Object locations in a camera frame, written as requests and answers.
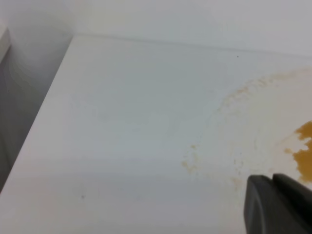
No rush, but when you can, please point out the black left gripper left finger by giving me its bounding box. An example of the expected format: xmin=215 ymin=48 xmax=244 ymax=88
xmin=244 ymin=175 xmax=312 ymax=234

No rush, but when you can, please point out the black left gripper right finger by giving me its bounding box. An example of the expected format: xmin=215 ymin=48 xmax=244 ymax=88
xmin=273 ymin=174 xmax=312 ymax=216

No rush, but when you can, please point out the brown coffee stain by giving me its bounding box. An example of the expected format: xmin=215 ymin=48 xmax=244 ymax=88
xmin=181 ymin=67 xmax=312 ymax=186

